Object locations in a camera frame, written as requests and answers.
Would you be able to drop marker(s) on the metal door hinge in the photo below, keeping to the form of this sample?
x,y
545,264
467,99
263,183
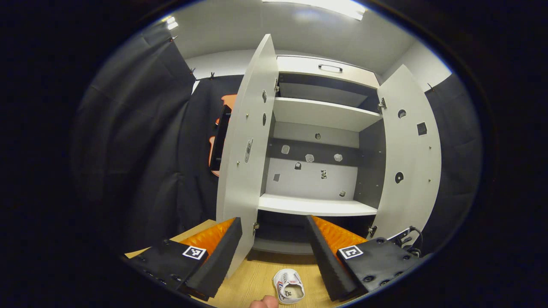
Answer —
x,y
276,87
256,228
372,231
382,105

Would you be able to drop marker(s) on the white canvas shoe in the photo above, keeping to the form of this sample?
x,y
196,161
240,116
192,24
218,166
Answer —
x,y
289,286

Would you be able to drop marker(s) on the white cabinet door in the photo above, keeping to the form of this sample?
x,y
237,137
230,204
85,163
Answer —
x,y
239,192
411,154

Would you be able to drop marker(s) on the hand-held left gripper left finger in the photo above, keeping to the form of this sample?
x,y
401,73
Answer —
x,y
220,256

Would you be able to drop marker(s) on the small ceiling light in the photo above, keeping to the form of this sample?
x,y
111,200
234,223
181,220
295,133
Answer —
x,y
171,22

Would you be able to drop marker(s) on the black backdrop cloth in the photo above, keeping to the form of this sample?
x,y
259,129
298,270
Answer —
x,y
141,149

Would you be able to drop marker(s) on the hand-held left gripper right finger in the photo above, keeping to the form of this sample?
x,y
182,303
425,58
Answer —
x,y
325,256

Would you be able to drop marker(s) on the large ceiling light panel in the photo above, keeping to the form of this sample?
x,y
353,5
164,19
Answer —
x,y
317,6

